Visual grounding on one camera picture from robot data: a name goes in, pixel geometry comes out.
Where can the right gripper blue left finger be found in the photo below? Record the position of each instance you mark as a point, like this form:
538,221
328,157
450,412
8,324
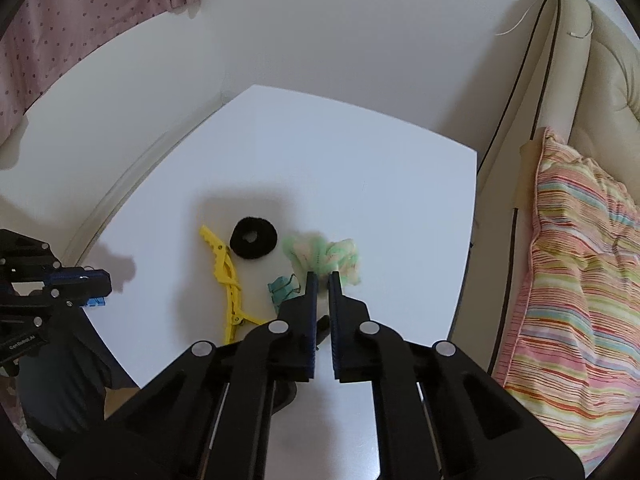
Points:
299,347

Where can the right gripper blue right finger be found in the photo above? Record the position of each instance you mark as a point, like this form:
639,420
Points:
346,316

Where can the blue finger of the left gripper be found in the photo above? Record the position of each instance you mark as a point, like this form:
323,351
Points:
80,282

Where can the teal binder clip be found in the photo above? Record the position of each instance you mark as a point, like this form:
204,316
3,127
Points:
283,288

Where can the green fluffy scrunchie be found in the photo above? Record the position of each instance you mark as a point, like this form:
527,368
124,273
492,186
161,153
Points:
312,252

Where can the black Y-shaped plastic pipe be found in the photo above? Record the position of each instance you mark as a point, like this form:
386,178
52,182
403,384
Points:
286,392

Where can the yellow plastic hair clip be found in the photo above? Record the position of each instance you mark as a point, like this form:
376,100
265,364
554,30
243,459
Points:
225,274

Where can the black hair scrunchie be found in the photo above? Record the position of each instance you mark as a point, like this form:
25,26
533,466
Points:
253,238

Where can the pink striped quilt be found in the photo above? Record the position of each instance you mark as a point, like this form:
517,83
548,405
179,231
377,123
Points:
571,352

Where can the pink dotted curtain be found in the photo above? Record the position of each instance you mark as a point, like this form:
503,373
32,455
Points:
47,38

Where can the beige padded headboard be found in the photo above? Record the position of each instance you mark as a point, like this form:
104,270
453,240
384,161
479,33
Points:
579,78

